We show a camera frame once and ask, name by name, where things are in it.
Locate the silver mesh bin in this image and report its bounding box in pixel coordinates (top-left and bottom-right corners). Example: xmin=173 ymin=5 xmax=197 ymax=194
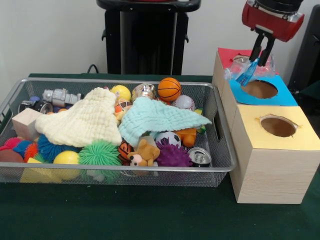
xmin=0 ymin=77 xmax=237 ymax=190

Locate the wooden block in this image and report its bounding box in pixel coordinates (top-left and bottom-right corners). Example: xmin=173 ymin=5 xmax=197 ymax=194
xmin=11 ymin=107 xmax=42 ymax=141

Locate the toy soccer ball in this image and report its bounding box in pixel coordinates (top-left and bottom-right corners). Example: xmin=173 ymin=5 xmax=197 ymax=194
xmin=154 ymin=131 xmax=182 ymax=148

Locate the silver drink can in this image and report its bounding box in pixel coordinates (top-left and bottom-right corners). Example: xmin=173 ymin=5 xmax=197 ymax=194
xmin=187 ymin=146 xmax=213 ymax=168

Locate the blue koosh ball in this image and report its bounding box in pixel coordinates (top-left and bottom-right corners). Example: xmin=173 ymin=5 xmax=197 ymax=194
xmin=37 ymin=134 xmax=76 ymax=163

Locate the black cable behind table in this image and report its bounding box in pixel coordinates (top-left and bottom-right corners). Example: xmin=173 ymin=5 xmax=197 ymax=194
xmin=86 ymin=64 xmax=101 ymax=75

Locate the mint green knitted cloth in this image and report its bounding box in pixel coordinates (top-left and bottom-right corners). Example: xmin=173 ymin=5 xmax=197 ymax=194
xmin=117 ymin=96 xmax=212 ymax=146

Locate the wooden three-hole box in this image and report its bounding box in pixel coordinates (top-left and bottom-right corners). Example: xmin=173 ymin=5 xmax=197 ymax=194
xmin=211 ymin=47 xmax=320 ymax=205

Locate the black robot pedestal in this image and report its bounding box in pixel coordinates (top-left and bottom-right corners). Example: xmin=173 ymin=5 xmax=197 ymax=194
xmin=96 ymin=0 xmax=202 ymax=75

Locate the cream knitted cloth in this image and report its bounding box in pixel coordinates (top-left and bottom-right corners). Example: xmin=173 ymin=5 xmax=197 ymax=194
xmin=34 ymin=86 xmax=123 ymax=148

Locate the grey toy robot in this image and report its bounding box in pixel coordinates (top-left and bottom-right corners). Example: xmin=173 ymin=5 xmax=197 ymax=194
xmin=41 ymin=88 xmax=82 ymax=110

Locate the orange toy basketball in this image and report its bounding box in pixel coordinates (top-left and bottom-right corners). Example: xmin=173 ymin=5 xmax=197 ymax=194
xmin=157 ymin=77 xmax=182 ymax=102

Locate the purple spiky ball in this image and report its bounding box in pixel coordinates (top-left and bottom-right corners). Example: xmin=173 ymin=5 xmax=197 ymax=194
xmin=155 ymin=142 xmax=193 ymax=168

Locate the white toy baseball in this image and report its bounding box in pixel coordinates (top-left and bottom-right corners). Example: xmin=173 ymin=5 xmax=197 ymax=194
xmin=171 ymin=94 xmax=195 ymax=111

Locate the brown teddy bear plush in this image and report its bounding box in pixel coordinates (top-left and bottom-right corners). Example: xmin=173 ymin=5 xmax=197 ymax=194
xmin=127 ymin=139 xmax=161 ymax=167

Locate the yellow smooth ball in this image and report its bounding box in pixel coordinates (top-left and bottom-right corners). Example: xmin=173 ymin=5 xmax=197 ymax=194
xmin=52 ymin=150 xmax=81 ymax=166

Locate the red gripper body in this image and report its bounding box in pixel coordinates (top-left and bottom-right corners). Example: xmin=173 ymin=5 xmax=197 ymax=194
xmin=241 ymin=0 xmax=305 ymax=43

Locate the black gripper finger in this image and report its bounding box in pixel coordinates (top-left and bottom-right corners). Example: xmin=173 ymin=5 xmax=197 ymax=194
xmin=249 ymin=32 xmax=265 ymax=62
xmin=257 ymin=34 xmax=276 ymax=68

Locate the dark green table cloth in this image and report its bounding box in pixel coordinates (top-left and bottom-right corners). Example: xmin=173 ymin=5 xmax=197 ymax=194
xmin=0 ymin=72 xmax=320 ymax=240

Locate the green koosh ball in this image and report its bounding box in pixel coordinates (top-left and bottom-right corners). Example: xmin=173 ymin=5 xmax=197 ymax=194
xmin=78 ymin=140 xmax=122 ymax=166

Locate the dark green side-table cloth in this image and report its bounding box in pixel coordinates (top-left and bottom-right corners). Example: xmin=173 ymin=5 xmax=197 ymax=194
xmin=296 ymin=81 xmax=320 ymax=101

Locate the black stand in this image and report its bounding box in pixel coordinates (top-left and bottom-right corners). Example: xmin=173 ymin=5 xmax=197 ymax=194
xmin=287 ymin=4 xmax=320 ymax=88

